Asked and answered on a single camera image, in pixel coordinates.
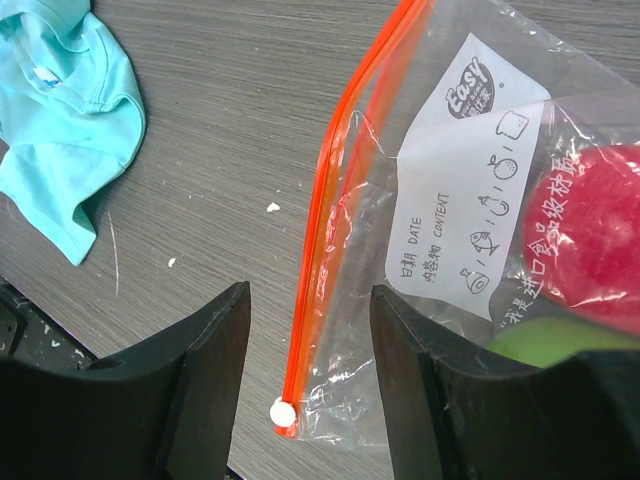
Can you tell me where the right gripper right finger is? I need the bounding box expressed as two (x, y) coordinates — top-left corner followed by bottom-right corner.
(370, 285), (639, 479)

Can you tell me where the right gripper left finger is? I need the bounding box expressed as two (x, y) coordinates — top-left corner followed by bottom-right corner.
(1, 282), (250, 479)

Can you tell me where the red fake apple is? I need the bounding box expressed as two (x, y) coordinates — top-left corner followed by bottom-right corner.
(522, 145), (639, 335)

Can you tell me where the clear zip bag orange seal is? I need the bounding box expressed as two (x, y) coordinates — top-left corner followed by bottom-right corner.
(270, 1), (639, 449)

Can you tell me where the green fake fruit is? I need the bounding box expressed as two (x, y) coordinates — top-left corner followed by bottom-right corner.
(487, 316), (639, 368)

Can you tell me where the teal cloth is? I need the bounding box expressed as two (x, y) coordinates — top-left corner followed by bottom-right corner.
(1, 1), (146, 265)

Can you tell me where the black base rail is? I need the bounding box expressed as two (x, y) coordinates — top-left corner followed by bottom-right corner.
(1, 279), (98, 371)

